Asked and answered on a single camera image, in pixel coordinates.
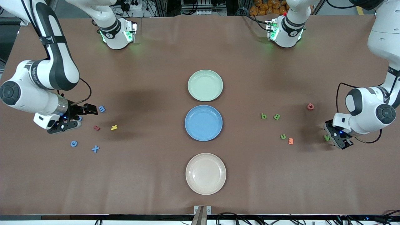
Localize brown paper table cover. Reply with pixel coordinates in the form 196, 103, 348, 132
0, 15, 400, 216

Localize white power strip with plugs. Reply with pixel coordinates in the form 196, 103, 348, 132
120, 0, 147, 18

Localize blue plate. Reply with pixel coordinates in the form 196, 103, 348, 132
185, 105, 223, 142

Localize pale green plate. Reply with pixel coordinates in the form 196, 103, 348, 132
188, 69, 223, 102

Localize pale pink plate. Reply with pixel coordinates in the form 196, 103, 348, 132
186, 153, 227, 195

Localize orange plastic bags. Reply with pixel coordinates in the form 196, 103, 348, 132
249, 0, 289, 16

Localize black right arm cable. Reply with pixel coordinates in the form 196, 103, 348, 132
19, 0, 92, 105

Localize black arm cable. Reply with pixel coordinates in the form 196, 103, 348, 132
19, 0, 92, 105
336, 82, 383, 144

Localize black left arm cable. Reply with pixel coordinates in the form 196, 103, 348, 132
336, 82, 383, 144

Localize black cables below table edge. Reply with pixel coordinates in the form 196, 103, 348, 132
94, 212, 400, 225

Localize aluminium frame profile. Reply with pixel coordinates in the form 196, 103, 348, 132
0, 0, 30, 26

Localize grey metal mount bracket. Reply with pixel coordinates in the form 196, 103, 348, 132
191, 205, 212, 225

